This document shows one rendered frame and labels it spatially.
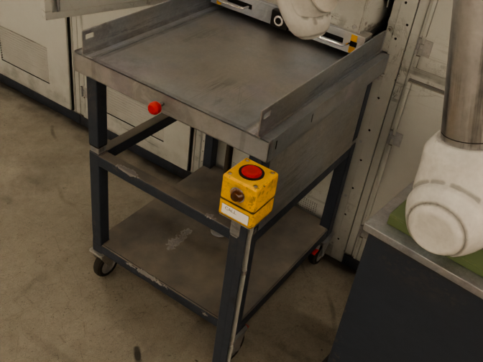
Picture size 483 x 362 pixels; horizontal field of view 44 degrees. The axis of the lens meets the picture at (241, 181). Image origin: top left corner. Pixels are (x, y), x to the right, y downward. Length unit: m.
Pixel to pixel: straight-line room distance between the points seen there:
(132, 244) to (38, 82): 1.27
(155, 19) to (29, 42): 1.27
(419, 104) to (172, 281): 0.93
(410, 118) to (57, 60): 1.65
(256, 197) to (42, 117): 2.03
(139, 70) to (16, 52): 1.59
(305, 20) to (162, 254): 0.97
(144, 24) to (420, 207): 1.04
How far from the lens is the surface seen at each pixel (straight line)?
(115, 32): 1.73
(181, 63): 1.65
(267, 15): 1.92
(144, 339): 2.00
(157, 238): 2.07
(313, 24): 1.39
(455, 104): 1.05
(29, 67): 3.09
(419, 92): 1.89
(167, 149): 2.58
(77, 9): 1.92
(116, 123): 2.75
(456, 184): 1.06
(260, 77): 1.62
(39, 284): 2.18
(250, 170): 1.15
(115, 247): 2.03
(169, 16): 1.89
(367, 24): 1.83
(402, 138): 1.97
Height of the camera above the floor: 1.57
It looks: 36 degrees down
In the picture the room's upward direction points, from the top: 8 degrees clockwise
